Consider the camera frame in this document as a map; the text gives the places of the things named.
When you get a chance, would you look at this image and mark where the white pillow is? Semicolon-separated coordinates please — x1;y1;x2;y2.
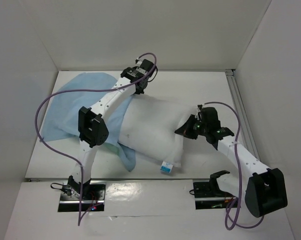
118;94;197;168

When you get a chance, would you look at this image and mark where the light blue pillowcase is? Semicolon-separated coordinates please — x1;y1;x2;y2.
41;72;136;172

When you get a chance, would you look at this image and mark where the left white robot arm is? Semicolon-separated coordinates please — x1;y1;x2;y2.
67;59;157;200

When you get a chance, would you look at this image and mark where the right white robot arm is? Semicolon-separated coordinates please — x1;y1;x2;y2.
175;105;288;218

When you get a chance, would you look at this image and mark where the blue white pillow tag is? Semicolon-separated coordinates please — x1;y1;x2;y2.
160;161;174;174

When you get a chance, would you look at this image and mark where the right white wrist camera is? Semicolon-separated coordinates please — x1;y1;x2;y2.
196;104;203;121

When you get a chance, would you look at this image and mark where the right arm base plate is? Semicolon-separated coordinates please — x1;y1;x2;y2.
189;170;236;210

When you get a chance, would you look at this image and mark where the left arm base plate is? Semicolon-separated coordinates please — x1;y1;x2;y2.
49;181;107;213

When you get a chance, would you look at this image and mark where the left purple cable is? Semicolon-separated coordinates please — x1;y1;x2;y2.
34;52;158;227

